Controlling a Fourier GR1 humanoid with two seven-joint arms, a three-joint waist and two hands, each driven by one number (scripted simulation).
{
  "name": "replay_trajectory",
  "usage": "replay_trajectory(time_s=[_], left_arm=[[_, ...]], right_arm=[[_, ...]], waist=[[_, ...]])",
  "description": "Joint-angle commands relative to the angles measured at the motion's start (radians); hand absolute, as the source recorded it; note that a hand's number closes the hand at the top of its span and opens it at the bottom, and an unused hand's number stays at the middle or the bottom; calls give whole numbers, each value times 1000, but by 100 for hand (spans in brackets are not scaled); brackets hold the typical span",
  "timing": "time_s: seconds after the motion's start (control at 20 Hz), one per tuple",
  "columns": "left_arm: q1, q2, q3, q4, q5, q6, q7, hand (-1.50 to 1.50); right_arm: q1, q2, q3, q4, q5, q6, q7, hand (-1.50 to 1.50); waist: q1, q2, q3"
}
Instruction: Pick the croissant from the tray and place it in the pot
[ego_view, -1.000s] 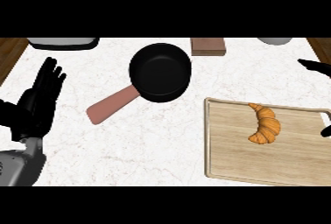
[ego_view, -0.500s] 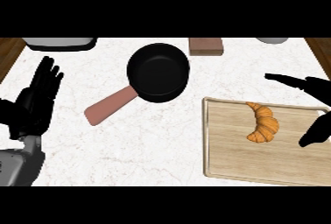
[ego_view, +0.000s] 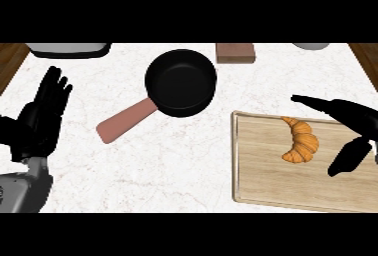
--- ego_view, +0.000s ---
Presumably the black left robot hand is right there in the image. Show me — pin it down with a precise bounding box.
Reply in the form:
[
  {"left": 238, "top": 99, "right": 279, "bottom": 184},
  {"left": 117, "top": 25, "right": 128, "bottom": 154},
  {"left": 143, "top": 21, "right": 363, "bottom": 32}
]
[{"left": 0, "top": 65, "right": 74, "bottom": 163}]

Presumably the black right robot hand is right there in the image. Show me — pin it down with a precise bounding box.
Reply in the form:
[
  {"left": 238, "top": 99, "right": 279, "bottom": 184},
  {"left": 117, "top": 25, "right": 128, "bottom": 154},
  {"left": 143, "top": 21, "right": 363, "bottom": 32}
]
[{"left": 289, "top": 94, "right": 378, "bottom": 178}]

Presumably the golden brown croissant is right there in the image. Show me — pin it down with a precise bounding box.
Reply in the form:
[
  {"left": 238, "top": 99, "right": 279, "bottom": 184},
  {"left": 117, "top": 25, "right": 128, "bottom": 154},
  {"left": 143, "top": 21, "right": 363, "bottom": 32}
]
[{"left": 279, "top": 116, "right": 320, "bottom": 164}]

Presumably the pale wooden tray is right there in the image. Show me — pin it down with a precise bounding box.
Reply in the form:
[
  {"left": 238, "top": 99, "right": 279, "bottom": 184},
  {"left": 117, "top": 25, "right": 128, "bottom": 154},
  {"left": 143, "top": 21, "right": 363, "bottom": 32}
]
[{"left": 230, "top": 110, "right": 378, "bottom": 214}]

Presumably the grey appliance with black rim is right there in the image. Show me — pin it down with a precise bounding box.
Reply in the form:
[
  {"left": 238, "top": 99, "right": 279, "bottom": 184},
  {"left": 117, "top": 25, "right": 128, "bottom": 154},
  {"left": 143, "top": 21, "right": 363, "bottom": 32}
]
[{"left": 25, "top": 43, "right": 114, "bottom": 60}]

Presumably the pale grey round bowl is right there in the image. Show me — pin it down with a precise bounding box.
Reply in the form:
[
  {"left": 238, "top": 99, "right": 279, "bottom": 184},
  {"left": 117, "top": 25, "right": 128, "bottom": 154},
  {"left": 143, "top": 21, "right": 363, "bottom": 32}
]
[{"left": 291, "top": 43, "right": 331, "bottom": 51}]

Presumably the brown wooden block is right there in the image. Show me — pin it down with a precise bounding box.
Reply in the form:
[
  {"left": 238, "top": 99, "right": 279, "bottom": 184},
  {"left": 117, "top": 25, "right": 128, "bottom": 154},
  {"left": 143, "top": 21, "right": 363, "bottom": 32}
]
[{"left": 214, "top": 43, "right": 257, "bottom": 65}]

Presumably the black pan with pink handle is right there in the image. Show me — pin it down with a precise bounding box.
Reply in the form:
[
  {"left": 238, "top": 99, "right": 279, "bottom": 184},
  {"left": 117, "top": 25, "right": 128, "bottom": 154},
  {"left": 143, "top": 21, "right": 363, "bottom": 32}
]
[{"left": 94, "top": 48, "right": 218, "bottom": 145}]

